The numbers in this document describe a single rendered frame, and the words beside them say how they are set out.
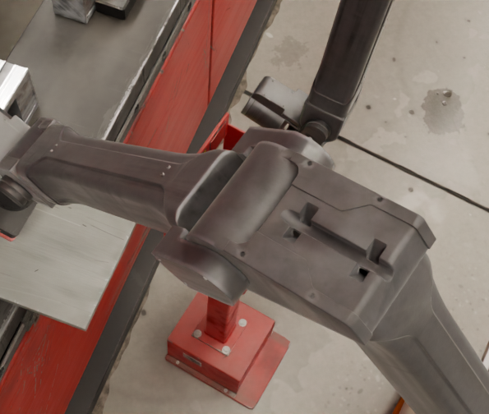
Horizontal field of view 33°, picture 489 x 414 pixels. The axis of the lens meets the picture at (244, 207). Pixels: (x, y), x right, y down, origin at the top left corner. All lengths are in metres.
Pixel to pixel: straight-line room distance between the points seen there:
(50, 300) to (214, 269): 0.57
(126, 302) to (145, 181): 1.47
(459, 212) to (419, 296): 1.84
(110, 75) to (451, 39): 1.51
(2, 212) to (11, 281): 0.11
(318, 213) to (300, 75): 2.00
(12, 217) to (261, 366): 1.16
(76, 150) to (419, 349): 0.35
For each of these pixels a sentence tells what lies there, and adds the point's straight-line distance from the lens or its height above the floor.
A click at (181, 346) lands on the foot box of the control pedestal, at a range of 1.92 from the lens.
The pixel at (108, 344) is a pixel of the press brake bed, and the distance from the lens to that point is 2.00.
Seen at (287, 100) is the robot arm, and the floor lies 1.02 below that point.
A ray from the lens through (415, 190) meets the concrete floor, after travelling 2.31.
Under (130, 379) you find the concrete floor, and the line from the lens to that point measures 2.02.
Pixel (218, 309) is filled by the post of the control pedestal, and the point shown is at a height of 0.32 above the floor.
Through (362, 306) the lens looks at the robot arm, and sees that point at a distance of 0.44.
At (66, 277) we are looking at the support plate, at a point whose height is 1.00.
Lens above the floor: 1.95
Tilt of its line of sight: 62 degrees down
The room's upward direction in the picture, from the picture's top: 8 degrees clockwise
